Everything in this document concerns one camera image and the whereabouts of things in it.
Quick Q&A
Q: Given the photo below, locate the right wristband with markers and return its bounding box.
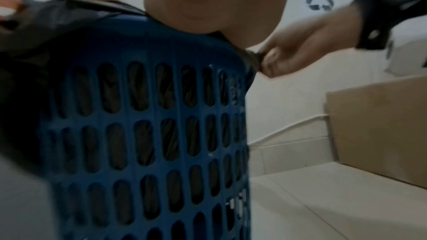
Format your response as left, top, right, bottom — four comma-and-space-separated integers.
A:
350, 0, 427, 50

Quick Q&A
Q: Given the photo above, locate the blue plastic waste basket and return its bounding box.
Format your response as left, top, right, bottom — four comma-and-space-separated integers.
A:
36, 13, 256, 240

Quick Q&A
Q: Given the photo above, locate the person's left hand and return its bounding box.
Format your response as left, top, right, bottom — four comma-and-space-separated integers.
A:
144, 0, 298, 48

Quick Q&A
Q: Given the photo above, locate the black trash bag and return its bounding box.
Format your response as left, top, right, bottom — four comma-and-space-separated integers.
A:
0, 0, 264, 171

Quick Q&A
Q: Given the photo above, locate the brown cardboard box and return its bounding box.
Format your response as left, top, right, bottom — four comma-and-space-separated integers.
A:
325, 74, 427, 189

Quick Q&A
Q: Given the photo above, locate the person's right hand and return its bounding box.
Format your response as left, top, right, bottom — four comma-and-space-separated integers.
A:
258, 4, 363, 79

